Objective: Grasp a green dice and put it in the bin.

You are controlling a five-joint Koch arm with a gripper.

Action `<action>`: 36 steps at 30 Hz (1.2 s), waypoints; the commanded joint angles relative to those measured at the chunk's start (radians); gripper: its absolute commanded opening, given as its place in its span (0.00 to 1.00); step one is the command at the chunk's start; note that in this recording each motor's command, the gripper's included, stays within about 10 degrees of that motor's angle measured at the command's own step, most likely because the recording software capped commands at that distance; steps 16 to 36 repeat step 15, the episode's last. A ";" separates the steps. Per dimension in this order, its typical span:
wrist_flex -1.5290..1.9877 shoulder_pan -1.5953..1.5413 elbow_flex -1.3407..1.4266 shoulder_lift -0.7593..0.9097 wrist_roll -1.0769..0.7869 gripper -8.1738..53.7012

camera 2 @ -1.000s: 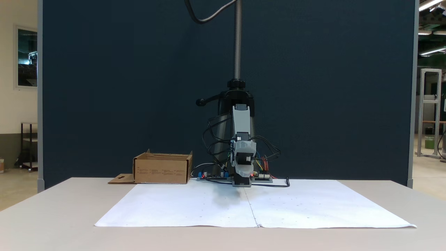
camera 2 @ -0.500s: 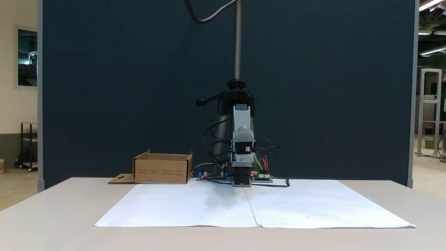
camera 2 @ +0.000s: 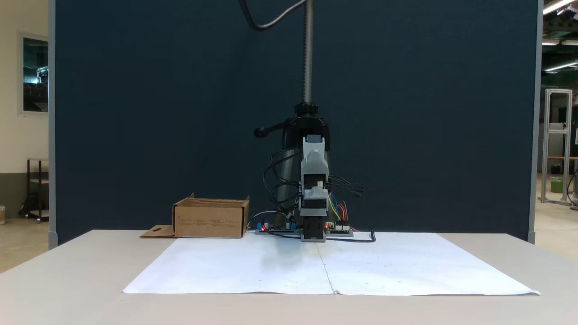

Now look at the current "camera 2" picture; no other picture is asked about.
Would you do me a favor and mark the dark blue circuit board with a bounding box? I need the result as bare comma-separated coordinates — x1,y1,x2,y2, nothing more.
255,221,300,236

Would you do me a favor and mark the white paper sheet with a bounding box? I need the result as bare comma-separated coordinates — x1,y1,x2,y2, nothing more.
122,237,335,295
316,232,541,297

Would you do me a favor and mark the brown cardboard box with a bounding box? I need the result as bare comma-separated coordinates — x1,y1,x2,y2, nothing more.
140,193,250,239

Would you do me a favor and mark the black stand with metal pole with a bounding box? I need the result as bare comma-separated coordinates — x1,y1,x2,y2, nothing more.
254,0,331,226

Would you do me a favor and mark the dark blue partition panel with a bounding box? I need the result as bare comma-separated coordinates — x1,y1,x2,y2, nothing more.
48,0,543,250

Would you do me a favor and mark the ceiling light strip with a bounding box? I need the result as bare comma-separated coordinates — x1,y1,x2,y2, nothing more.
543,0,578,15
544,60,578,73

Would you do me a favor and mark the dark metal cart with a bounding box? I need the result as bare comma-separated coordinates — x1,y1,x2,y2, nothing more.
19,158,49,223

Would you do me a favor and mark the short black motor wire loop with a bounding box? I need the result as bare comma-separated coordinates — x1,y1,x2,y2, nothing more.
327,175,366,199

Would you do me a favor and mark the circuit board with jumper wires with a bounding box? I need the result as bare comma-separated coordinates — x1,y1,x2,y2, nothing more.
325,221,354,237

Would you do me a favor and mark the long black motor wire bundle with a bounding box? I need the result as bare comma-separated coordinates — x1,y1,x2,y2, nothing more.
262,150,302,225

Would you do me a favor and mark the black cable with white plug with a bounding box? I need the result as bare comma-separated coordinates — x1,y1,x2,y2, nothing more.
325,229,377,244

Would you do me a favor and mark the grey hanging cable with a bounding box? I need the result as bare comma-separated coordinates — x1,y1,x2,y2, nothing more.
238,0,308,32

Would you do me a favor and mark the aluminium profile frame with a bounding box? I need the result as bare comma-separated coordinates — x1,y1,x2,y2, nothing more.
541,88,574,206

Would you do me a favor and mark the framed wall window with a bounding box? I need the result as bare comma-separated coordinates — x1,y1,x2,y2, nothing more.
18,32,49,117

